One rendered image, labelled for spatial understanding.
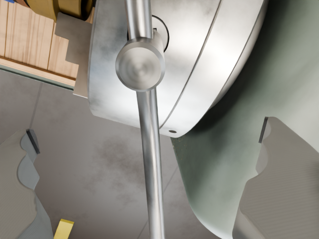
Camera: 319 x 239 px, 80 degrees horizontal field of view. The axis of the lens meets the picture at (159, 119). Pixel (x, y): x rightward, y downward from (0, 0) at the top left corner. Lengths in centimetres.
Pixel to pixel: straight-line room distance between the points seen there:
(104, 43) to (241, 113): 15
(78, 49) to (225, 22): 21
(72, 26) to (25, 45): 29
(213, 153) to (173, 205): 175
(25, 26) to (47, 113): 111
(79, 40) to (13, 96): 143
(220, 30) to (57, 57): 45
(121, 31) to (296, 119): 17
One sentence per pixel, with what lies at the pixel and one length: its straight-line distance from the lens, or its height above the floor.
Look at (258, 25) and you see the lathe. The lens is 25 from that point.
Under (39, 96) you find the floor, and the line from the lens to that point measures 163.
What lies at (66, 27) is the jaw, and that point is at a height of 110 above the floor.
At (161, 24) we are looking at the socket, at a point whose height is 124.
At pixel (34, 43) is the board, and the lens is 58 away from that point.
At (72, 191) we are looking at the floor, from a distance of 194.
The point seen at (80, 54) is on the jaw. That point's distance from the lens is 31.
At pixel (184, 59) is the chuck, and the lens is 17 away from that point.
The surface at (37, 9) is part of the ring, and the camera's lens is 34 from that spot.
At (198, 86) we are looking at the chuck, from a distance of 18.
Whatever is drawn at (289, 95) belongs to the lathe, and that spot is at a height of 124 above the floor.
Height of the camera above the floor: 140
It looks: 69 degrees down
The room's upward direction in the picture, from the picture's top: 168 degrees clockwise
